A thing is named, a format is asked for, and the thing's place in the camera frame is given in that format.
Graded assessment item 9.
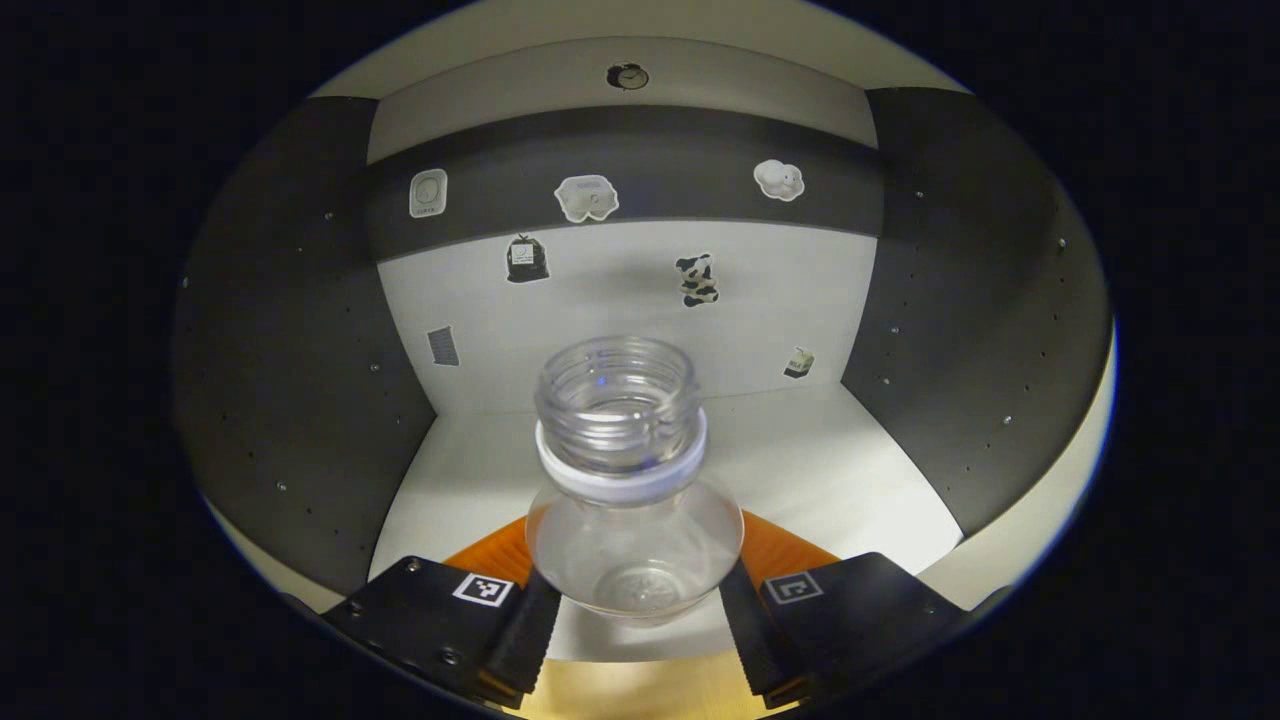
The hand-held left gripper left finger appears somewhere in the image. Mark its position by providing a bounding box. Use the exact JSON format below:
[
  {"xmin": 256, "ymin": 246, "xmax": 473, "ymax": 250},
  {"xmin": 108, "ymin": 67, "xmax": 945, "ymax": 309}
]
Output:
[{"xmin": 322, "ymin": 515, "xmax": 563, "ymax": 711}]

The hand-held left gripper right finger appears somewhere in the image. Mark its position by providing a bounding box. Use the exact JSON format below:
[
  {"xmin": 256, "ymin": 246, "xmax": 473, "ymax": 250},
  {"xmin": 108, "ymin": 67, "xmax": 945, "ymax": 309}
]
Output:
[{"xmin": 718, "ymin": 510, "xmax": 976, "ymax": 711}]

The clear plastic bottle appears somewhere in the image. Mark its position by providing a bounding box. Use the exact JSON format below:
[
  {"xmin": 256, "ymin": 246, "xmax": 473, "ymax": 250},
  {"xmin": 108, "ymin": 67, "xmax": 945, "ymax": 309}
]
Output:
[{"xmin": 525, "ymin": 335, "xmax": 746, "ymax": 626}]

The white and grey cabinet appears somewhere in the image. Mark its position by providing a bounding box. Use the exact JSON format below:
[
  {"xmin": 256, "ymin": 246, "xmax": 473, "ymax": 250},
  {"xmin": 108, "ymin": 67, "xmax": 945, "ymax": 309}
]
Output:
[{"xmin": 172, "ymin": 0, "xmax": 1119, "ymax": 666}]

